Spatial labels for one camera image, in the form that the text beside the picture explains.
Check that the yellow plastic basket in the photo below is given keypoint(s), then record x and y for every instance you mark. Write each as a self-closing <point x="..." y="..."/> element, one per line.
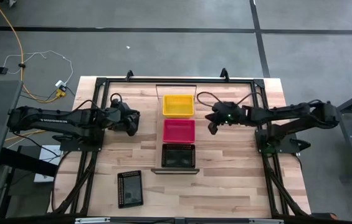
<point x="178" y="106"/>

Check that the black metal table frame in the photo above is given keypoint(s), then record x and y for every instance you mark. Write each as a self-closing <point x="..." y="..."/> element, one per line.
<point x="350" y="101"/>

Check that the white power adapter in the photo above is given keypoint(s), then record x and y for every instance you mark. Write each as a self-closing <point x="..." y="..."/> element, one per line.
<point x="60" y="83"/>

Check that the white paper box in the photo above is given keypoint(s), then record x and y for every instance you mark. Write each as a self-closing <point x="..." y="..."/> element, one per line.
<point x="52" y="151"/>

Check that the black plastic basket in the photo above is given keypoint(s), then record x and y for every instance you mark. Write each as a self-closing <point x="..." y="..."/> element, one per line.
<point x="178" y="157"/>
<point x="130" y="189"/>

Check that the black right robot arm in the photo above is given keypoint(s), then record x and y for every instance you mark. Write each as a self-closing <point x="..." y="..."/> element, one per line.
<point x="288" y="113"/>

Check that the black arch bracket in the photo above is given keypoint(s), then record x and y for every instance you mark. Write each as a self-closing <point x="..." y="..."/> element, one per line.
<point x="129" y="74"/>
<point x="224" y="74"/>

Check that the black metal rig frame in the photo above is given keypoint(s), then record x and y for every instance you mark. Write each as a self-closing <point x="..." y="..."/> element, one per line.
<point x="178" y="80"/>

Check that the silver metal bar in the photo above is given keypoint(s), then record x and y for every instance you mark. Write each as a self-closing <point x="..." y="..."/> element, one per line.
<point x="101" y="221"/>

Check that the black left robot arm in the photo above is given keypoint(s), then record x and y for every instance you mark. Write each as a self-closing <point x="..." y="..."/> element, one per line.
<point x="54" y="119"/>

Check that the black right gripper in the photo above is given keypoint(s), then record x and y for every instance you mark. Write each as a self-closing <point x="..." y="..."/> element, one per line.
<point x="228" y="113"/>

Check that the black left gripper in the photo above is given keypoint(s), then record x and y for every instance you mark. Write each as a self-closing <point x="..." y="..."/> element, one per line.
<point x="122" y="116"/>

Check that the red plastic basket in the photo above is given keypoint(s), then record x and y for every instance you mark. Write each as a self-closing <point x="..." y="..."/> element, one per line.
<point x="178" y="131"/>

